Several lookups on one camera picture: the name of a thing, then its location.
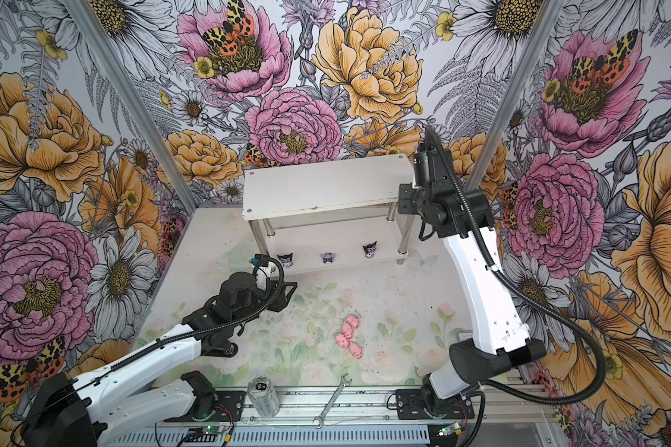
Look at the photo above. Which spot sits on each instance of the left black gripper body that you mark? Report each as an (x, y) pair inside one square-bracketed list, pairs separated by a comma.
[(277, 304)]

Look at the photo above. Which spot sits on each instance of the silver wrench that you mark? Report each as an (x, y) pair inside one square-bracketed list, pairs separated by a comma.
[(319, 420)]

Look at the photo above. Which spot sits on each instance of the pink pig toy lower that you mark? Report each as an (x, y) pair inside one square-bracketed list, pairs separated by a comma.
[(355, 350)]

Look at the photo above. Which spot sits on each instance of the pink pig toy left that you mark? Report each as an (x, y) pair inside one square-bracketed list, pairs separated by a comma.
[(342, 341)]

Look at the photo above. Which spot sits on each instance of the green circuit board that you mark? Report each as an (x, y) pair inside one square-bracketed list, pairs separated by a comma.
[(210, 435), (452, 430)]

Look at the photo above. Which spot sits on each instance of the white two-tier shelf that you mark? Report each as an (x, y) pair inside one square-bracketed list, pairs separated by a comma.
[(330, 207)]

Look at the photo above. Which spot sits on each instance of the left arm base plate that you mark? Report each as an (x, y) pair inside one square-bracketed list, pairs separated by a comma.
[(226, 405)]

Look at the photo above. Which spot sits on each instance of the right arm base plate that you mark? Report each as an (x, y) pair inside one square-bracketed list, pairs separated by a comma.
[(417, 404)]

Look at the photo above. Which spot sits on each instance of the black white kuromi toy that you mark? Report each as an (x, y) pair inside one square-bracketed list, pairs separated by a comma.
[(286, 260)]

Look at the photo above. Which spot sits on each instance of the pink pig toy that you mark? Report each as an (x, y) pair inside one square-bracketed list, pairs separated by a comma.
[(355, 350), (350, 325), (342, 341)]

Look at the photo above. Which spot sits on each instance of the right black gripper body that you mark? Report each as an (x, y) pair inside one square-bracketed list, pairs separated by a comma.
[(411, 199)]

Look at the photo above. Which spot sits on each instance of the green circuit board right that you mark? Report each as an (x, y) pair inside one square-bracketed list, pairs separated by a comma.
[(452, 430)]

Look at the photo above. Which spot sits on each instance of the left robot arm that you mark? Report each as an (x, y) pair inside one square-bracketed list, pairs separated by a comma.
[(103, 405)]

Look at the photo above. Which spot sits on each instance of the black purple kuromi toy back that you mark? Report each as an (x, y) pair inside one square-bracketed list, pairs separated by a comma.
[(370, 250)]

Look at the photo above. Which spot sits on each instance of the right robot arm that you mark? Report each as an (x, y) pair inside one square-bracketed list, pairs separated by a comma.
[(501, 340)]

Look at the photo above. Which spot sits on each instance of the silver drink can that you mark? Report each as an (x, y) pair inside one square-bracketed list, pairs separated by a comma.
[(263, 396)]

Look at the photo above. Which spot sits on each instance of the green circuit board left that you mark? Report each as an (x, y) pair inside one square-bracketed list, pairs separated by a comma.
[(210, 435)]

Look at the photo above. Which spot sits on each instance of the pink pig toy upper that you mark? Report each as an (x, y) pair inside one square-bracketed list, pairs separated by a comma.
[(350, 325)]

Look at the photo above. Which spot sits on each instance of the aluminium front rail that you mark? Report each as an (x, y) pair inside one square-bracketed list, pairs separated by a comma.
[(300, 405)]

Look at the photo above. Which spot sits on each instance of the small white clock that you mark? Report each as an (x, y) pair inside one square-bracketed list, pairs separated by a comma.
[(465, 335)]

